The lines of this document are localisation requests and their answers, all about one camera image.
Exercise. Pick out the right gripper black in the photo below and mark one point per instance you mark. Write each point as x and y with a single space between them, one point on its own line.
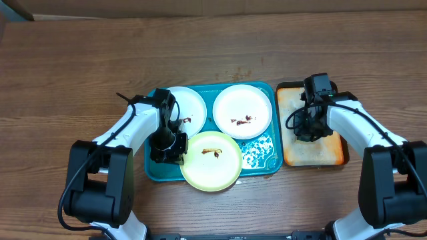
303 134

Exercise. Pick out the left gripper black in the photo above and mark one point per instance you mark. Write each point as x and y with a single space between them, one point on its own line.
174 157

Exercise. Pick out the white plate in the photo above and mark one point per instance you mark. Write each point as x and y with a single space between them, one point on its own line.
190 108
242 111

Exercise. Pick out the light green plate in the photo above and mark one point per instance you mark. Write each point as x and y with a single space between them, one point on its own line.
213 161

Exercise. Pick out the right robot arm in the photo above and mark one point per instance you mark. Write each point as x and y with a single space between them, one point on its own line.
392 189

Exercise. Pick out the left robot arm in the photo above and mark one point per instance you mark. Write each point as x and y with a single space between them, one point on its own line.
99 189

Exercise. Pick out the black tray with soapy water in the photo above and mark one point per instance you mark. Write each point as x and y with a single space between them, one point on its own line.
329 151

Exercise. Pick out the teal plastic tray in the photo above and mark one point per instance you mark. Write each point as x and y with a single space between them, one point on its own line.
262 155

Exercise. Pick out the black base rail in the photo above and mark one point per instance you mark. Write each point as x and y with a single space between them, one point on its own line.
295 235

